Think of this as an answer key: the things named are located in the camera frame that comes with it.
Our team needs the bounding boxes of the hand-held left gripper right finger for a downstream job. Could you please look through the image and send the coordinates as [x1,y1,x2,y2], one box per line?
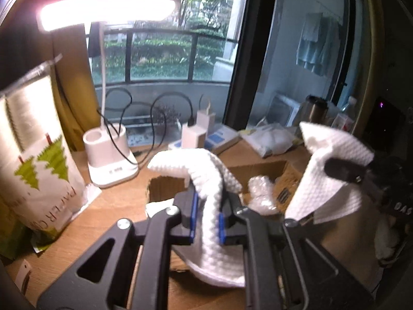
[219,193,375,310]

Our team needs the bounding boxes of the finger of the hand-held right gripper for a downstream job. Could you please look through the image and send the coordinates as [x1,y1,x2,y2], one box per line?
[324,157,372,184]

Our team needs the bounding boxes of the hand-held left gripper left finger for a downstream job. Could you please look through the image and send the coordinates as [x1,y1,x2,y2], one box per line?
[38,190,198,310]

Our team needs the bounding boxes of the white textured paper towel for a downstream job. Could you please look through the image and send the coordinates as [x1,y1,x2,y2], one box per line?
[147,148,246,289]
[285,121,375,226]

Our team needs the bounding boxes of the clear bubble wrap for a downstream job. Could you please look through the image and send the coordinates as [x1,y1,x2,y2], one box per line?
[248,175,280,216]

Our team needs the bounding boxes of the brown cardboard box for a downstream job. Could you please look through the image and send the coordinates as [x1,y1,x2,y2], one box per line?
[147,159,379,272]

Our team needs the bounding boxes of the clear water bottle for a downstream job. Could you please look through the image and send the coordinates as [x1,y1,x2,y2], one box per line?
[333,96,358,134]

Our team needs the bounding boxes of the black electronic device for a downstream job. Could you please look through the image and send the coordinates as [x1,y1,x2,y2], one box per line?
[364,96,408,150]

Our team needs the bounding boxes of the steel thermos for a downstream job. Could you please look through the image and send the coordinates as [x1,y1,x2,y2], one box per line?
[305,95,329,127]

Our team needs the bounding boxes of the white plastic bag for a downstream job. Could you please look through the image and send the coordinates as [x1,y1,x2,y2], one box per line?
[241,123,303,158]

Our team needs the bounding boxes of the white charger block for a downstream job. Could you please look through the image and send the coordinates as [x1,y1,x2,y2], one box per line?
[181,124,209,151]

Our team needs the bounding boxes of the blue white box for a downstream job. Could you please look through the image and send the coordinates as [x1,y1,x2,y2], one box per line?
[169,126,241,154]

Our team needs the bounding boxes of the white appliance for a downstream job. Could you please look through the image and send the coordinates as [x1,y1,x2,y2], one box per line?
[267,93,301,127]

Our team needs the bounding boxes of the white pronged charger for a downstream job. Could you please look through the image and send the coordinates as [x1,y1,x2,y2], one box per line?
[196,101,216,134]

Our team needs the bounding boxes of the white desk lamp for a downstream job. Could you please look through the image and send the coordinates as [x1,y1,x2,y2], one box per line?
[36,0,179,188]

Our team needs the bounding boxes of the hanging teal towels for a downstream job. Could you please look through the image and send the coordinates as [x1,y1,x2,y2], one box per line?
[296,12,343,77]

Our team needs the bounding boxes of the white paper cup pack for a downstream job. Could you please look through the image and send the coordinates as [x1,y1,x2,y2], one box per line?
[0,61,95,246]

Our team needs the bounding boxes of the small white folding tool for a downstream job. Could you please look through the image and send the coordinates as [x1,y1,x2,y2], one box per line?
[12,258,33,293]

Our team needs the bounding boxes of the black balcony railing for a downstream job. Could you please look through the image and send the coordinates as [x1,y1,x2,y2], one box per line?
[86,27,240,83]

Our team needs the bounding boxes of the hanging dark garment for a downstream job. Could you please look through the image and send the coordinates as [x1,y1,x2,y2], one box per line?
[87,22,101,58]

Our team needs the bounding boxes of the black cable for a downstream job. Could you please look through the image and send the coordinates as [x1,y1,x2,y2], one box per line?
[96,87,143,156]
[151,91,195,150]

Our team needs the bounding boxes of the black window frame post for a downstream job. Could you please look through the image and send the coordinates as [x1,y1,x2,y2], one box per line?
[225,0,279,130]

